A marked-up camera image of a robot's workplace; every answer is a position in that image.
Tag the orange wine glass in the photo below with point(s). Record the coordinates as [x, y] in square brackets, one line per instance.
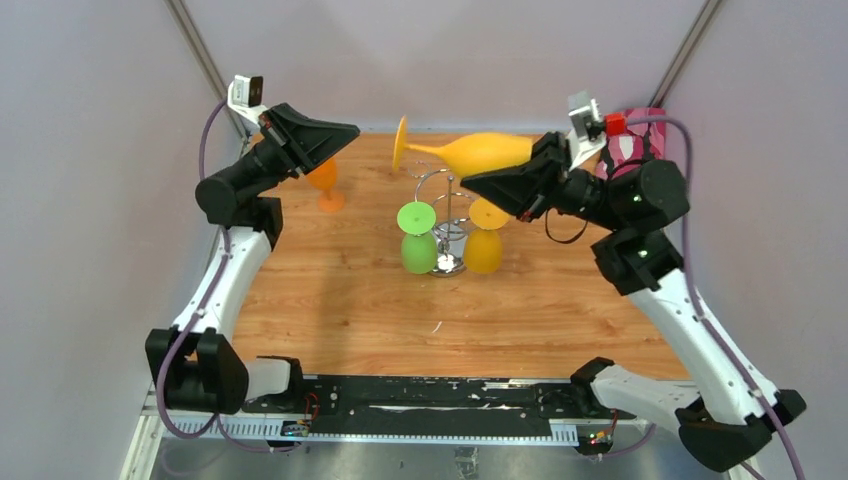
[324, 179]

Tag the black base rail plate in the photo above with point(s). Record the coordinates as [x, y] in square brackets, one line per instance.
[436, 407]

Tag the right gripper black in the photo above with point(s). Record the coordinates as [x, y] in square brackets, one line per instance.
[528, 191]

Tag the aluminium frame rail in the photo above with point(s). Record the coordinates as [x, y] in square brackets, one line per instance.
[279, 428]

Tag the chrome wine glass rack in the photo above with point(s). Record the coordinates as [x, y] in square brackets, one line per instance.
[451, 230]

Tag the yellow wine glass front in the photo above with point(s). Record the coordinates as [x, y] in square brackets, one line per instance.
[484, 249]

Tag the yellow wine glass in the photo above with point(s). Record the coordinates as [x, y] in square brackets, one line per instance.
[484, 249]
[471, 154]

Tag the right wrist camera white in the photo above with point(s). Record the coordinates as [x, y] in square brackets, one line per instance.
[587, 136]

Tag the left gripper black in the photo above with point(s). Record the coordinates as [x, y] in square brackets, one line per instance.
[302, 145]

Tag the green wine glass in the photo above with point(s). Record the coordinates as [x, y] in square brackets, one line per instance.
[418, 248]

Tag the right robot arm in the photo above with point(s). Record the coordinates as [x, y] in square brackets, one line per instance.
[732, 411]

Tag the pink camouflage cloth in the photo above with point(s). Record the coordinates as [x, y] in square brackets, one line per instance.
[638, 142]

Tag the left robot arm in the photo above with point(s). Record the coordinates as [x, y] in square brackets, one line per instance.
[193, 363]

